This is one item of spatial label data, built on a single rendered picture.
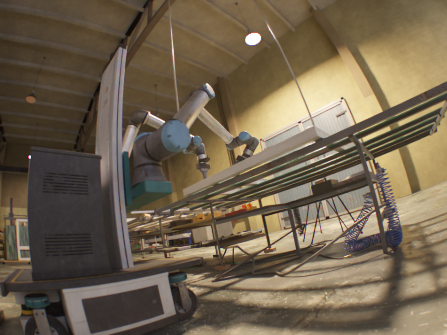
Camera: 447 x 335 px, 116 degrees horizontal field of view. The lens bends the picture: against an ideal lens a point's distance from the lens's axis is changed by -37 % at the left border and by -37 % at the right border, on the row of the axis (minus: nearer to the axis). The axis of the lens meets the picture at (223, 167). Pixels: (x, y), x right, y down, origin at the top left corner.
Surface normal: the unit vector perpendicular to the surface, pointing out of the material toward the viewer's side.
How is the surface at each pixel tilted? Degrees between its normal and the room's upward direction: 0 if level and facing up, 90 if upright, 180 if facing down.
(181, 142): 94
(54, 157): 90
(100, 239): 90
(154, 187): 90
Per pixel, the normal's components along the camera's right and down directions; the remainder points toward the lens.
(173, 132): 0.78, -0.25
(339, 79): -0.71, -0.07
